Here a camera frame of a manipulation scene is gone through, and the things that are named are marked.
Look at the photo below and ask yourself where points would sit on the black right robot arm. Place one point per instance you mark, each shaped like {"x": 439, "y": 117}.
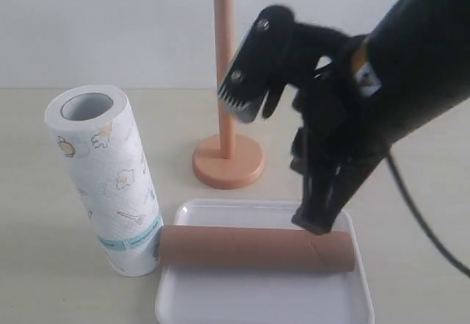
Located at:
{"x": 412, "y": 68}

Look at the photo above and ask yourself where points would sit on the white plastic tray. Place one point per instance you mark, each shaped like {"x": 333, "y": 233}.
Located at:
{"x": 204, "y": 296}

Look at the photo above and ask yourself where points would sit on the wooden paper towel holder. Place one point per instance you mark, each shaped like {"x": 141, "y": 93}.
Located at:
{"x": 226, "y": 160}

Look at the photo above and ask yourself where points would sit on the printed white paper towel roll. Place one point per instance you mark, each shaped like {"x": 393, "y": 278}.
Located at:
{"x": 95, "y": 132}

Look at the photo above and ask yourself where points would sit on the brown cardboard tube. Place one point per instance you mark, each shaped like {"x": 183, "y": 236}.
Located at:
{"x": 256, "y": 249}

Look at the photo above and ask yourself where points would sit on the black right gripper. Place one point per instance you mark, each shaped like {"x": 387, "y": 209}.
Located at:
{"x": 316, "y": 61}

